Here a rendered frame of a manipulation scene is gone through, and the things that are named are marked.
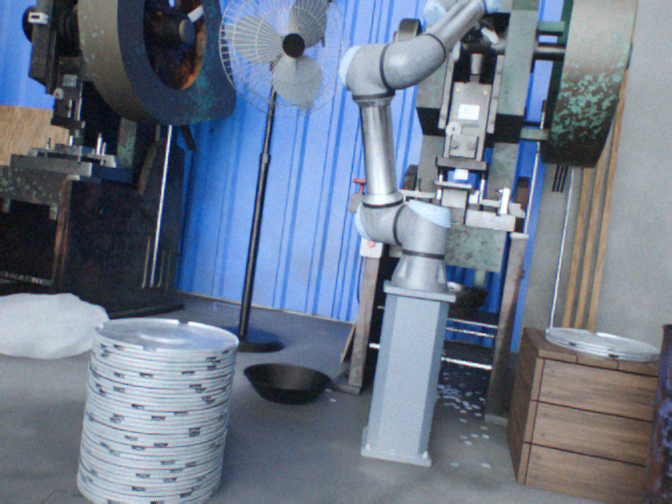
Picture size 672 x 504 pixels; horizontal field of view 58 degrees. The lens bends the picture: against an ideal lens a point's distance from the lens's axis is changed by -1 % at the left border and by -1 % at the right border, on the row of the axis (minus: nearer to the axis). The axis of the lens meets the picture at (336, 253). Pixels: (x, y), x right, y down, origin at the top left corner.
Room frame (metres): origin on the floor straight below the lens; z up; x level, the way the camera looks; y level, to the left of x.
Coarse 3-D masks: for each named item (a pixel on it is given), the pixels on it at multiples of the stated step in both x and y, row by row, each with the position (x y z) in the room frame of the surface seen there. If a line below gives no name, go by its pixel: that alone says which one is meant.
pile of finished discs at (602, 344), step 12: (552, 336) 1.63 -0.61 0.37; (564, 336) 1.65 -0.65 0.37; (576, 336) 1.68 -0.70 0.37; (588, 336) 1.67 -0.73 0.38; (600, 336) 1.69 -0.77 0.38; (612, 336) 1.77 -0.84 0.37; (576, 348) 1.55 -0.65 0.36; (588, 348) 1.53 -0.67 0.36; (600, 348) 1.52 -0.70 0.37; (612, 348) 1.55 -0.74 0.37; (624, 348) 1.57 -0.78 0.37; (636, 348) 1.60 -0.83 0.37; (648, 348) 1.64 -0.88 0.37; (636, 360) 1.51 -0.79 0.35; (648, 360) 1.52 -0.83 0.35
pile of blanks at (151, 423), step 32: (96, 352) 1.15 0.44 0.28; (128, 352) 1.11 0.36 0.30; (96, 384) 1.15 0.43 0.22; (128, 384) 1.13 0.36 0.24; (160, 384) 1.11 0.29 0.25; (192, 384) 1.15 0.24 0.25; (224, 384) 1.20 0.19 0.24; (96, 416) 1.14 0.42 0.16; (128, 416) 1.12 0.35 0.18; (160, 416) 1.12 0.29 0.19; (192, 416) 1.14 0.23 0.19; (224, 416) 1.22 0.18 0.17; (96, 448) 1.14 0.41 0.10; (128, 448) 1.10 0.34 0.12; (160, 448) 1.11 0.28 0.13; (192, 448) 1.14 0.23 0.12; (96, 480) 1.12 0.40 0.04; (128, 480) 1.11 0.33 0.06; (160, 480) 1.11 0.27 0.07; (192, 480) 1.15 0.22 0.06
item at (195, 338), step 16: (112, 320) 1.29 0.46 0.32; (128, 320) 1.33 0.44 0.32; (144, 320) 1.36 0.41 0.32; (160, 320) 1.38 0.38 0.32; (176, 320) 1.39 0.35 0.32; (112, 336) 1.17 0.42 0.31; (128, 336) 1.19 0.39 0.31; (144, 336) 1.20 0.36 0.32; (160, 336) 1.20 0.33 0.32; (176, 336) 1.22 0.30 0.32; (192, 336) 1.24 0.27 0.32; (208, 336) 1.29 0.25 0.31; (224, 336) 1.31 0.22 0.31; (176, 352) 1.11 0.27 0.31; (192, 352) 1.13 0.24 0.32; (208, 352) 1.15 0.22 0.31
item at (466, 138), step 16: (464, 96) 2.27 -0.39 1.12; (480, 96) 2.25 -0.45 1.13; (464, 112) 2.27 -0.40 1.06; (480, 112) 2.25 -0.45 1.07; (448, 128) 2.27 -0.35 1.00; (464, 128) 2.26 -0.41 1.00; (480, 128) 2.25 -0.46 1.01; (448, 144) 2.28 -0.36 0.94; (464, 144) 2.23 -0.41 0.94; (480, 144) 2.25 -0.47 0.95; (480, 160) 2.25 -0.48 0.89
